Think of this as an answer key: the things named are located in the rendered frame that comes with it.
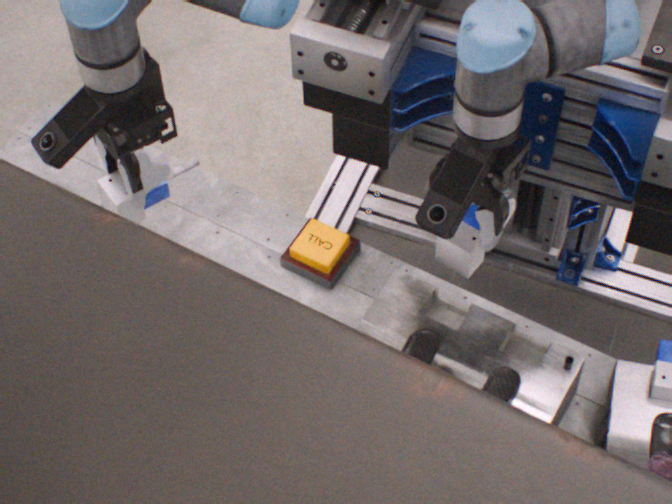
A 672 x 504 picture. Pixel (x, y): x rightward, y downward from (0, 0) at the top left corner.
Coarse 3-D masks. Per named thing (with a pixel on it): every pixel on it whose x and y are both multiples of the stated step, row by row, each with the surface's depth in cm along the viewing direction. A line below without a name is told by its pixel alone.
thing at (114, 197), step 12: (180, 168) 169; (108, 180) 165; (120, 180) 165; (168, 180) 169; (108, 192) 164; (120, 192) 164; (156, 192) 166; (168, 192) 168; (108, 204) 166; (120, 204) 163; (132, 216) 166; (144, 216) 168
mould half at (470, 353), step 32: (384, 288) 163; (416, 288) 163; (384, 320) 160; (416, 320) 160; (480, 320) 160; (448, 352) 158; (480, 352) 158; (576, 352) 157; (480, 384) 155; (544, 384) 155; (576, 384) 161; (544, 416) 153
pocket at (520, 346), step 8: (512, 328) 160; (512, 336) 161; (520, 336) 161; (528, 336) 160; (504, 344) 160; (512, 344) 161; (520, 344) 161; (528, 344) 161; (536, 344) 160; (544, 344) 160; (512, 352) 161; (520, 352) 161; (528, 352) 161; (536, 352) 161; (544, 352) 160; (520, 360) 160; (528, 360) 160; (536, 360) 160
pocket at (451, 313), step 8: (432, 296) 164; (440, 296) 164; (424, 304) 162; (432, 304) 165; (440, 304) 165; (448, 304) 164; (456, 304) 163; (424, 312) 164; (432, 312) 164; (440, 312) 164; (448, 312) 164; (456, 312) 164; (464, 312) 163; (440, 320) 163; (448, 320) 163; (456, 320) 163; (456, 328) 163
